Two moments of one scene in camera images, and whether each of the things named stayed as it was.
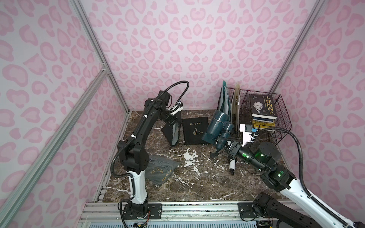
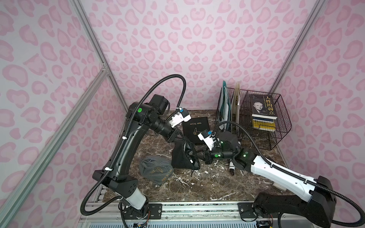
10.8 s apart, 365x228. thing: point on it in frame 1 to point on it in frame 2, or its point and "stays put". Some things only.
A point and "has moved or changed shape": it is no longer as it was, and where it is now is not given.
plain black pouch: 172,131 has moved or changed shape
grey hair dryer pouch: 160,168 stays put
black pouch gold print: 193,129 stays put
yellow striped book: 263,121 stays put
